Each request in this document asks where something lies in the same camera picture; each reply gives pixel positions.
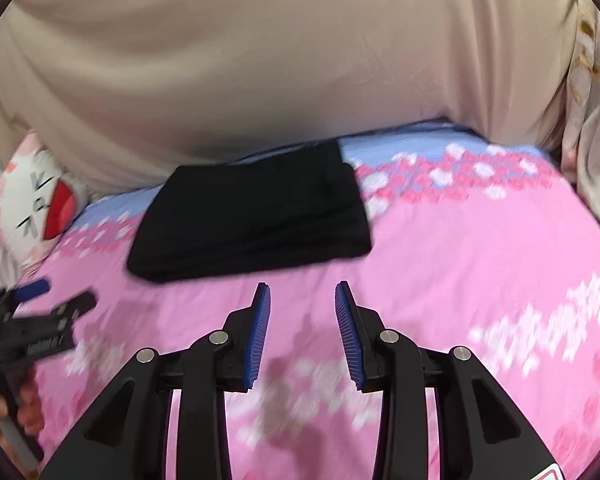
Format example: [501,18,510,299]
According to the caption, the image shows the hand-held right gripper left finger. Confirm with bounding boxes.
[40,281,272,480]

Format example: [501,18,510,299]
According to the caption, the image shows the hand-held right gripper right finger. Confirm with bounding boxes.
[334,281,556,480]

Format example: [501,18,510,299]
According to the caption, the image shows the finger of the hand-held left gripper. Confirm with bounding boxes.
[0,279,52,311]
[47,290,98,333]

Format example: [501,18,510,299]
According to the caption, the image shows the black pants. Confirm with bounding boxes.
[126,139,373,283]

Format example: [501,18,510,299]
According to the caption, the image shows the person's left hand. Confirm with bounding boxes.
[0,385,46,436]

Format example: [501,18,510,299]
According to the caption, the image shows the white cat print pillow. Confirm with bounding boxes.
[0,130,88,273]

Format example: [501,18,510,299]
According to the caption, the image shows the pink floral bedsheet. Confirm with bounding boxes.
[0,117,600,480]

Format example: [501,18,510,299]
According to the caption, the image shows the beige blanket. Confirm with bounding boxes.
[0,0,581,211]

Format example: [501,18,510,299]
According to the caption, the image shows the beige patterned curtain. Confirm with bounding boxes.
[560,0,600,246]

